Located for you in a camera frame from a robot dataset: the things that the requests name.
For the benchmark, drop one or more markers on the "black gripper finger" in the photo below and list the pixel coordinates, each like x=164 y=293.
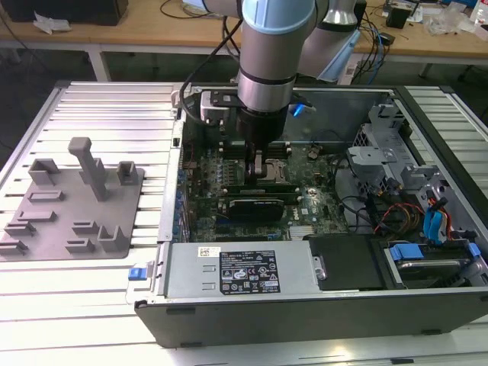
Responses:
x=259 y=160
x=250 y=167

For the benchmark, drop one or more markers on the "black RAM slot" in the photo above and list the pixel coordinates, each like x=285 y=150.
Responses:
x=232 y=154

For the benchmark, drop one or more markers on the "blue case latch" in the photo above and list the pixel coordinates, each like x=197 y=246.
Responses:
x=137 y=274

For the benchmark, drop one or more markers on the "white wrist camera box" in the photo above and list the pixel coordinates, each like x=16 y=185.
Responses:
x=213 y=110

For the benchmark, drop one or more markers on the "silver chipset heatsink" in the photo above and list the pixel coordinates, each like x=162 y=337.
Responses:
x=303 y=232

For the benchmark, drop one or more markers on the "green motherboard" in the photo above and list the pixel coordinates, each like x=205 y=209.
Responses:
x=206 y=179

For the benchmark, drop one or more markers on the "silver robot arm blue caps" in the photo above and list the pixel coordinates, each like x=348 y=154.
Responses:
x=267 y=57

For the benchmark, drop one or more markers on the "grey parts rack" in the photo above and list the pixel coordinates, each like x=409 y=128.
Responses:
x=76 y=213

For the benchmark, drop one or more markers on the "round coin battery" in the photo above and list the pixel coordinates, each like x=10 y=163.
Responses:
x=313 y=155

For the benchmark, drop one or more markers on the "black graphics card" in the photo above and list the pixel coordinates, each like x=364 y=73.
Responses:
x=255 y=209

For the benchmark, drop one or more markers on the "black square device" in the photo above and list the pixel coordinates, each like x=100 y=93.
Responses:
x=398 y=16

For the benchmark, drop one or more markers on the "silver power supply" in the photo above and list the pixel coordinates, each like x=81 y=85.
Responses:
x=190 y=274

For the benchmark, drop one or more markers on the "large black box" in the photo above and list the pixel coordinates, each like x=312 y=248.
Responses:
x=68 y=11

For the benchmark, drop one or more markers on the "crumpled white paper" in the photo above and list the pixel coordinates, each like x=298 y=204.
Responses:
x=51 y=23

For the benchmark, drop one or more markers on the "small black box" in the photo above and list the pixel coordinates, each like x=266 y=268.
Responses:
x=387 y=39

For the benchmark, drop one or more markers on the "black plastic shroud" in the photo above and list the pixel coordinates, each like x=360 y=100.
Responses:
x=343 y=263

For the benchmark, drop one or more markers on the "wooden desk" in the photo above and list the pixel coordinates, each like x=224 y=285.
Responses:
x=133 y=32

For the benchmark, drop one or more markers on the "clear plastic bags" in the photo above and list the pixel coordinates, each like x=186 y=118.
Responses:
x=450 y=21

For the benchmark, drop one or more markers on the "grey metal drive cage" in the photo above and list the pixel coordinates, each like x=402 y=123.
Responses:
x=371 y=156

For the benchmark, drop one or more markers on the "hard disk in blue carrier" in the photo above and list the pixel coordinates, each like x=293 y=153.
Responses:
x=427 y=267

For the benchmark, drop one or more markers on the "black open PC case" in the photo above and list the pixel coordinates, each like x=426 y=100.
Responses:
x=305 y=324

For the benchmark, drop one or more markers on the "silver CPU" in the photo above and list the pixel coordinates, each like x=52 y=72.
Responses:
x=271 y=171

